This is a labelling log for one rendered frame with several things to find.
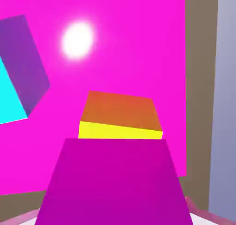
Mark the small cyan cube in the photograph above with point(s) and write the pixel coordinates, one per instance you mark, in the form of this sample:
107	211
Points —
20	66

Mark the small magenta cube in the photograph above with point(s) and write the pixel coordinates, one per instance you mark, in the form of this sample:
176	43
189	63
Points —
114	182

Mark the small yellow cube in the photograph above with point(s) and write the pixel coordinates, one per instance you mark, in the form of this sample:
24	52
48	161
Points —
119	114

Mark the large magenta box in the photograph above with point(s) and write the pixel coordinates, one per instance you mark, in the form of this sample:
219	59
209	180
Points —
132	44

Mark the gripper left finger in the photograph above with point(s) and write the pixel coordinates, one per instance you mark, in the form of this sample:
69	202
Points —
22	220

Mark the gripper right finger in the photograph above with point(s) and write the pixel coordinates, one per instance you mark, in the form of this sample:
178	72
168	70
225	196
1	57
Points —
204	217

